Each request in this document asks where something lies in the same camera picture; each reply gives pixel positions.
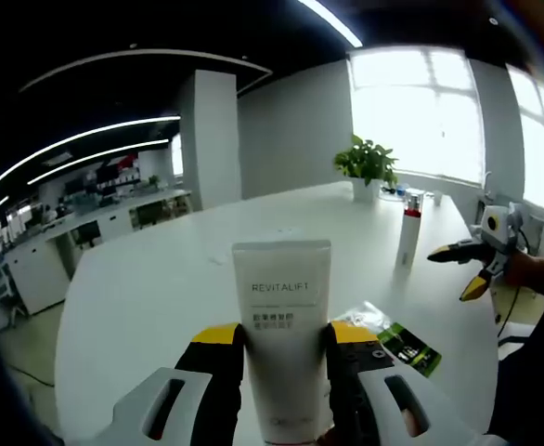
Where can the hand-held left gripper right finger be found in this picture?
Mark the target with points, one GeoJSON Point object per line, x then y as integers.
{"type": "Point", "coordinates": [351, 371]}

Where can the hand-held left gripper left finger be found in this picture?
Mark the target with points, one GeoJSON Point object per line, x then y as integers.
{"type": "Point", "coordinates": [211, 371]}

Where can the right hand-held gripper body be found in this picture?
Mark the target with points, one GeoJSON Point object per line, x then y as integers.
{"type": "Point", "coordinates": [497, 232]}

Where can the skincare bottle red collar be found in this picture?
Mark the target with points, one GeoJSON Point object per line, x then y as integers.
{"type": "Point", "coordinates": [409, 241]}

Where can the green skincare sachet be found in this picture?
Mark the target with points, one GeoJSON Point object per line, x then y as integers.
{"type": "Point", "coordinates": [409, 348]}

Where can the white skincare tube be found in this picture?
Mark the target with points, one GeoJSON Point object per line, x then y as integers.
{"type": "Point", "coordinates": [281, 297]}

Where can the person's right hand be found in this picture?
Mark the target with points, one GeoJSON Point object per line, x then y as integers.
{"type": "Point", "coordinates": [520, 271]}

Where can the person's left hand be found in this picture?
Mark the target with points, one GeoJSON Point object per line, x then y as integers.
{"type": "Point", "coordinates": [330, 432]}

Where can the white cup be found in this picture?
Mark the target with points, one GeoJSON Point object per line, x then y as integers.
{"type": "Point", "coordinates": [438, 199]}

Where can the blue and white items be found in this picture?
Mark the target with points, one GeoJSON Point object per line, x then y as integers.
{"type": "Point", "coordinates": [399, 191]}

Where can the large bright window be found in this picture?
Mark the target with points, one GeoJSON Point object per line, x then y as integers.
{"type": "Point", "coordinates": [541, 148]}
{"type": "Point", "coordinates": [416, 121]}

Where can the person's dark clothed torso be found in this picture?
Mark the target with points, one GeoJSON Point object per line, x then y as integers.
{"type": "Point", "coordinates": [541, 371]}

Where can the potted green plant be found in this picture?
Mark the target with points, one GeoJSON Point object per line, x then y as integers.
{"type": "Point", "coordinates": [367, 162]}

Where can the white office counter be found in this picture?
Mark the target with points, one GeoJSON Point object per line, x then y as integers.
{"type": "Point", "coordinates": [44, 269]}

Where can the long ceiling light strip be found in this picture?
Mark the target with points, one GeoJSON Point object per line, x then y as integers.
{"type": "Point", "coordinates": [332, 21]}

